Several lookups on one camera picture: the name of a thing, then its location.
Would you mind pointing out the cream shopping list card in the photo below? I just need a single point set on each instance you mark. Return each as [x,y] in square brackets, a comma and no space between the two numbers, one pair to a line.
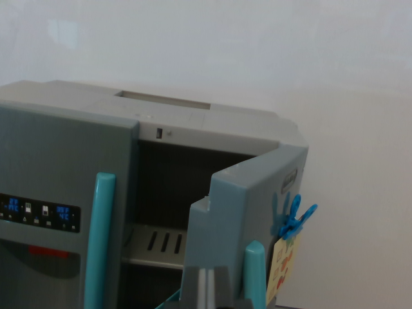
[283,264]

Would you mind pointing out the oval logo badge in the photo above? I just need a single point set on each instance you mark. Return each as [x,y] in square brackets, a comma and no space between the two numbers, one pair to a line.
[289,178]

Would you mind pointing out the grey fridge door with panel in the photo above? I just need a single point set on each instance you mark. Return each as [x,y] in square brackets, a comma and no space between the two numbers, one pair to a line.
[48,154]

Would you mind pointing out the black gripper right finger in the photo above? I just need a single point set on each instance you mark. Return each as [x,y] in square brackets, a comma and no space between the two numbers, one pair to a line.
[222,286]

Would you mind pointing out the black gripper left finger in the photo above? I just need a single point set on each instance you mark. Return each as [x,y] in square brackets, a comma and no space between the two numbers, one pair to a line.
[194,286]

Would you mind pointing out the grey toy fridge body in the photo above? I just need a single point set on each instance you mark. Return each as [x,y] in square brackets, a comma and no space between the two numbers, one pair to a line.
[225,119]

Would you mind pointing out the teal door bin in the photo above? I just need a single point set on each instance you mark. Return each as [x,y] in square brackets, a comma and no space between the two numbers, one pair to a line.
[169,301]

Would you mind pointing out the red dispenser strip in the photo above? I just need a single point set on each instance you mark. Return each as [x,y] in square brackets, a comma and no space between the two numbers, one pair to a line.
[48,251]

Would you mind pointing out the blue clip magnet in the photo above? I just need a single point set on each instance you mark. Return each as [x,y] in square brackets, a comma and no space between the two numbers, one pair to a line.
[294,222]

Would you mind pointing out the grey slotted fridge shelf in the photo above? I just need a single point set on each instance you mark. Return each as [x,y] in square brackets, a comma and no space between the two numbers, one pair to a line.
[154,241]

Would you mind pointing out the black temperature control panel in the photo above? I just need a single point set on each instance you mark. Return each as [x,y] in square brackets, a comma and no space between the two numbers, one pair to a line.
[38,212]

